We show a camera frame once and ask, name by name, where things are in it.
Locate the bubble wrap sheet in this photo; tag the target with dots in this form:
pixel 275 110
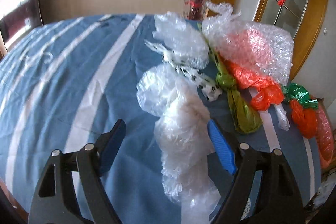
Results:
pixel 216 28

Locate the glass vase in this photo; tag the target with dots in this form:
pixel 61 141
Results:
pixel 195 9

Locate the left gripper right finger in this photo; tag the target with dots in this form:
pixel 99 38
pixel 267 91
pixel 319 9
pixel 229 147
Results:
pixel 278 199

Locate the green orange knotted bag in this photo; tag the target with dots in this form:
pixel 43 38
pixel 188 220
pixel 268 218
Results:
pixel 303 109

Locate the orange plastic bag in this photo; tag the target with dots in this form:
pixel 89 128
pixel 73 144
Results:
pixel 252 82

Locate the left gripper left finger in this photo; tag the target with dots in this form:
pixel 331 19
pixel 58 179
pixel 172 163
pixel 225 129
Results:
pixel 70 188

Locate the clear plastic bag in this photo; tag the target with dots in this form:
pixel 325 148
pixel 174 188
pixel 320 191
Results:
pixel 181 133
pixel 186 42

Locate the white black spotted bag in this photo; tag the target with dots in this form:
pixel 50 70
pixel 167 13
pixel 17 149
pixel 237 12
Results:
pixel 191 71

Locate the blue white striped tablecloth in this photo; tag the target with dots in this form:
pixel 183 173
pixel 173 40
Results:
pixel 68 82

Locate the green plastic bag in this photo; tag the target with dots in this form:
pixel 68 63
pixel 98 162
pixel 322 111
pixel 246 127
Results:
pixel 246 119

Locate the glass panel wooden door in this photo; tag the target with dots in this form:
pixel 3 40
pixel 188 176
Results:
pixel 303 19

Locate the red lined trash basket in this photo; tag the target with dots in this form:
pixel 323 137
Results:
pixel 324 136

